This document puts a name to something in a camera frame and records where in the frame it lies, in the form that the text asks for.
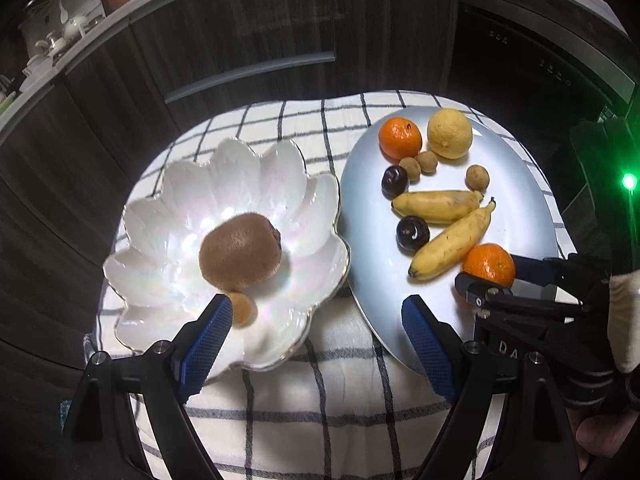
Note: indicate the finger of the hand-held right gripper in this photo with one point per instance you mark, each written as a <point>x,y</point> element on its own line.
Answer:
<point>537,269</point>
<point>487,296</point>

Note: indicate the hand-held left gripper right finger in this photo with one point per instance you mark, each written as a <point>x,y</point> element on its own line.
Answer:
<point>427,350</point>

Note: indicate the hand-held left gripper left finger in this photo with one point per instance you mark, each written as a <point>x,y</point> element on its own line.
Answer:
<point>205,345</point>

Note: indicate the orange mandarin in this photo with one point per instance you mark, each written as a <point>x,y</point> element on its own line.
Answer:
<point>400,139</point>
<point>487,265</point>

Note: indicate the brown longan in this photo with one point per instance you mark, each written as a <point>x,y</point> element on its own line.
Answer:
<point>476,178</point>
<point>245,310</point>
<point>426,162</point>
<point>409,168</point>

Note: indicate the small yellow banana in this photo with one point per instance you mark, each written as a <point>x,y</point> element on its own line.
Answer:
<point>435,206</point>
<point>450,245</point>

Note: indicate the dark purple plum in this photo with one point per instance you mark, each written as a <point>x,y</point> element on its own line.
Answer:
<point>395,181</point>
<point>412,233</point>

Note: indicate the brown kiwi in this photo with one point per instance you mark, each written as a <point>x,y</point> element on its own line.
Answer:
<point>240,250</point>

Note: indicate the pale blue plate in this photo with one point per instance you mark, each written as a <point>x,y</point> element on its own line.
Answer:
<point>375,240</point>

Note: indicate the white flower-shaped bowl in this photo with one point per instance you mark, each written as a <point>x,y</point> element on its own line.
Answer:
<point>165,220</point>

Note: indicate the yellow lemon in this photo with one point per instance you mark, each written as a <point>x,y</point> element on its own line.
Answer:
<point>450,135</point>

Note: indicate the person's right hand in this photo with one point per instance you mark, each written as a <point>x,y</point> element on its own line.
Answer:
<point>607,432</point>

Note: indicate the white black checked cloth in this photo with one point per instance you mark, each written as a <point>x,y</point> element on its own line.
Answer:
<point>320,410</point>

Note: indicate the black built-in appliance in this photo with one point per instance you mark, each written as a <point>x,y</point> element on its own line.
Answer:
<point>520,60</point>

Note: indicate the dark wood cabinet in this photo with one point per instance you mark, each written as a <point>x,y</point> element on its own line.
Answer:
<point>240,25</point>

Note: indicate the white teapot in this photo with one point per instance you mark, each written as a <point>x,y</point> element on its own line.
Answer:
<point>75,26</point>

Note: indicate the silver cooking pot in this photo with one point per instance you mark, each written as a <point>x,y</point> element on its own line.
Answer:
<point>40,12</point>

